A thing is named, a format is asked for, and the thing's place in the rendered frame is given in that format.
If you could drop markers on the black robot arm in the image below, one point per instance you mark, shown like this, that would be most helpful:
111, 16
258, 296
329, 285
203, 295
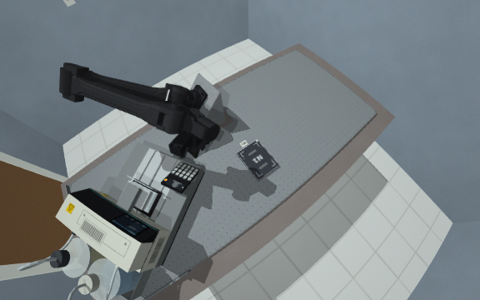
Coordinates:
130, 99

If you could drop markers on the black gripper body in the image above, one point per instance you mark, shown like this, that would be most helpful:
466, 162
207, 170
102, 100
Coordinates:
201, 146

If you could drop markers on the white multi-well plate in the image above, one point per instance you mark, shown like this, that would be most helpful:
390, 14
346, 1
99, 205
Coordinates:
151, 201

